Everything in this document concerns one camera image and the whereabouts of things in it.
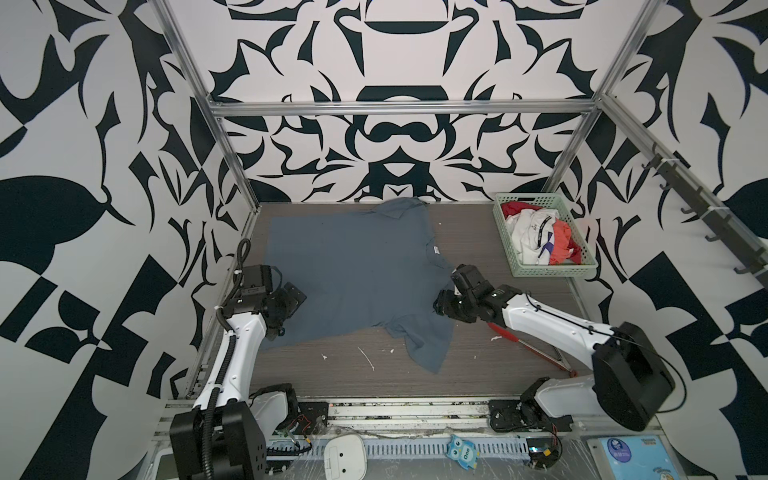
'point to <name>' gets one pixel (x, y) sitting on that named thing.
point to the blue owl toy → (463, 451)
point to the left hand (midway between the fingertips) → (291, 303)
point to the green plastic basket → (549, 200)
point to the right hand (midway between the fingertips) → (440, 304)
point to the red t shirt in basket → (564, 249)
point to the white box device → (345, 458)
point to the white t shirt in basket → (532, 234)
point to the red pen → (537, 352)
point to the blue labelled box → (634, 457)
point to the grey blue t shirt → (364, 270)
